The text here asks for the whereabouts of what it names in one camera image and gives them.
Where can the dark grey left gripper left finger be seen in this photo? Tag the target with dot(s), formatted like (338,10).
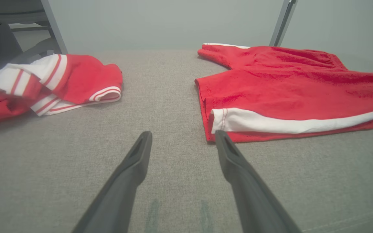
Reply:
(118,200)

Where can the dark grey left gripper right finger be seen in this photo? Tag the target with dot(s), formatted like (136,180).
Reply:
(254,200)

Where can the red shorts with white stripe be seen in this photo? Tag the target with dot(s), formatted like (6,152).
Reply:
(286,87)

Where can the red white basketball jersey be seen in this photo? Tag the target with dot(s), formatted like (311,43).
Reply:
(83,77)

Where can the light grey partition post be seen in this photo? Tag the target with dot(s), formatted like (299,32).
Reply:
(282,22)
(54,29)

